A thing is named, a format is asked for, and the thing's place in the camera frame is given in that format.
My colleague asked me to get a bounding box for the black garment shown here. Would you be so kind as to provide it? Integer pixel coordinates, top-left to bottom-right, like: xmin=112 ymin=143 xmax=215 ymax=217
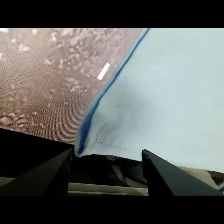
xmin=0 ymin=127 xmax=148 ymax=188

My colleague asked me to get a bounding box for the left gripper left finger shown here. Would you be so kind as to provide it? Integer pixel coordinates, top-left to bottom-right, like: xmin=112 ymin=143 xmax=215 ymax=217
xmin=0 ymin=147 xmax=74 ymax=196

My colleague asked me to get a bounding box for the light blue shirt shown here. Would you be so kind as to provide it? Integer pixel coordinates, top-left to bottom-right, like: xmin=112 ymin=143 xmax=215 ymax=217
xmin=73 ymin=28 xmax=224 ymax=174

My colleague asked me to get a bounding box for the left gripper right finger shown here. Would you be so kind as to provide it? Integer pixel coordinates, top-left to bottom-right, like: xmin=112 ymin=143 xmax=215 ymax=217
xmin=141 ymin=148 xmax=224 ymax=196

